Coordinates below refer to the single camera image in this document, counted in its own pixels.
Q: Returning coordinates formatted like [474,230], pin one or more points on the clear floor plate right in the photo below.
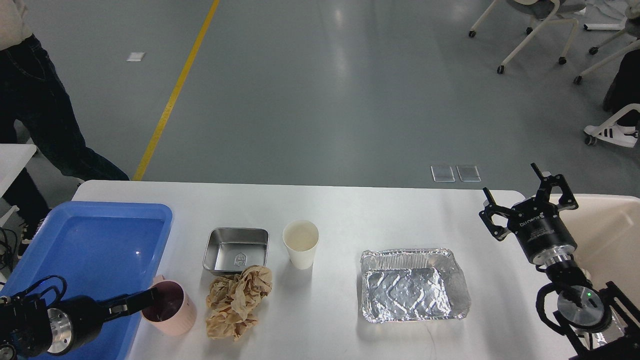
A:
[468,173]

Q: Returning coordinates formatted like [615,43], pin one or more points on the clear floor plate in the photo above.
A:
[468,173]
[442,173]

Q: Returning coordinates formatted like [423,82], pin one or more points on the white paper cup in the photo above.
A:
[301,238]

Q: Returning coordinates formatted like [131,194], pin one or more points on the cream plastic bin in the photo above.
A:
[606,228]

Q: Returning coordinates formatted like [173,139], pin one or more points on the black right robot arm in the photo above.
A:
[599,324]

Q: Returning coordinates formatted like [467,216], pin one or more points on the person in beige sweater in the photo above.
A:
[32,93]

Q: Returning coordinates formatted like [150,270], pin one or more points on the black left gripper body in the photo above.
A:
[74,322]

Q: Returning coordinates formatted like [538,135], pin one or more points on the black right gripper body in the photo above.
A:
[540,231]

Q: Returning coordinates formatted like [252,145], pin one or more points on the white sneaker with stripes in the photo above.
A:
[624,136]

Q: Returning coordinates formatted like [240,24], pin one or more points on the clear floor plate left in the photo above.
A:
[442,173]

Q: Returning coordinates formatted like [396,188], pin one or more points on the blue plastic tray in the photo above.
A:
[101,249]

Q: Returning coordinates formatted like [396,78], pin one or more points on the stainless steel square tray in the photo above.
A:
[230,250]

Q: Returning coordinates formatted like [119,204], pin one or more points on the pink plastic mug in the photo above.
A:
[173,313]

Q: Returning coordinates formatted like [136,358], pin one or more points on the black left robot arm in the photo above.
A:
[37,320]

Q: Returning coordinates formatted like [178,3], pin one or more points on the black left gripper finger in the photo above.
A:
[125,305]

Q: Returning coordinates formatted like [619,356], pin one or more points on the small white side table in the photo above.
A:
[13,159]

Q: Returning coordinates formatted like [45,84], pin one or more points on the aluminium foil tray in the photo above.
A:
[412,284]

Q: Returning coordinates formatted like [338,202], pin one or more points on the crumpled brown paper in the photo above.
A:
[233,299]

